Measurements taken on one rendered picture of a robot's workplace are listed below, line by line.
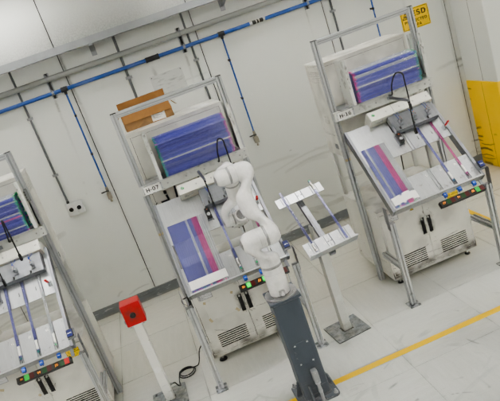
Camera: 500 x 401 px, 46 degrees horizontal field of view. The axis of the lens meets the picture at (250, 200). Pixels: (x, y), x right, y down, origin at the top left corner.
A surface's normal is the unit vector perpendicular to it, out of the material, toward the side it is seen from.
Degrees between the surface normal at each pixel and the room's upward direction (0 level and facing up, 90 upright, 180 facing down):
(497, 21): 90
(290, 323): 90
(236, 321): 90
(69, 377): 90
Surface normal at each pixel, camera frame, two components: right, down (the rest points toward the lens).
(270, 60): 0.22, 0.22
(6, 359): -0.05, -0.45
